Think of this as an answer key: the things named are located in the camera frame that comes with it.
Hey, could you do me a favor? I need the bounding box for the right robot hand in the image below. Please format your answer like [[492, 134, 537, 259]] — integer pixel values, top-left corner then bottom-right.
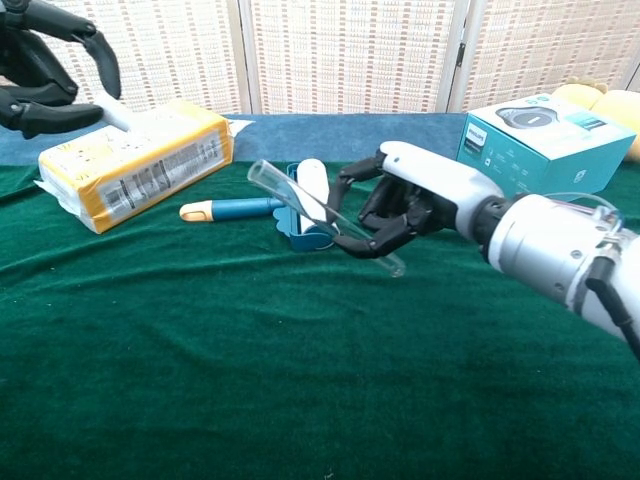
[[324, 141, 506, 260]]

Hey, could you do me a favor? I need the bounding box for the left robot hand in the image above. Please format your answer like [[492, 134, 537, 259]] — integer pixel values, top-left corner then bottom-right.
[[0, 0, 123, 140]]

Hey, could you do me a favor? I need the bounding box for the white rubber stopper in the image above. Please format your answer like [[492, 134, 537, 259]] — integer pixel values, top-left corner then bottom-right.
[[93, 91, 136, 134]]

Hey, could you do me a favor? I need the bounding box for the clear glass test tube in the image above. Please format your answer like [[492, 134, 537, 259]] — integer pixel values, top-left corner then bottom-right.
[[246, 158, 406, 279]]

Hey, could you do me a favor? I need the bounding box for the teal product box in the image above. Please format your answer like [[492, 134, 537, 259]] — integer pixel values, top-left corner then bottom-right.
[[453, 94, 637, 201]]

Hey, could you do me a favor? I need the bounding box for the blue table cover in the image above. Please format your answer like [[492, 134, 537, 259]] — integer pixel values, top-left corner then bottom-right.
[[0, 112, 471, 169]]

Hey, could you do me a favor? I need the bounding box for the yellow tissue pack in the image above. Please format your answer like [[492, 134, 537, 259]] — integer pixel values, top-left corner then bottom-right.
[[32, 98, 257, 235]]

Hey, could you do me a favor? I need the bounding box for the woven folding screen panel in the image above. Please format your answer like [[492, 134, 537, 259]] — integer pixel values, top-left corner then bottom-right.
[[0, 0, 251, 117], [238, 0, 474, 115], [447, 0, 640, 114]]

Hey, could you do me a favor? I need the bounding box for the yellow plush toy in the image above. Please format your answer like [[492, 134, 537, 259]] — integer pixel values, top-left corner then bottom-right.
[[557, 75, 640, 162]]

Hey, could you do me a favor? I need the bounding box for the blue lint roller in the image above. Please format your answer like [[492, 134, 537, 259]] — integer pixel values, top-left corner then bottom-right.
[[178, 158, 341, 254]]

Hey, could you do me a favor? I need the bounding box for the green velvet cloth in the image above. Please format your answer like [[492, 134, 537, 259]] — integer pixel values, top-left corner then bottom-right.
[[0, 158, 640, 480]]

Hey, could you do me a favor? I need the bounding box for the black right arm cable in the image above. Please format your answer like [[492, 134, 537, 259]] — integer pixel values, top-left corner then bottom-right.
[[584, 254, 640, 361]]

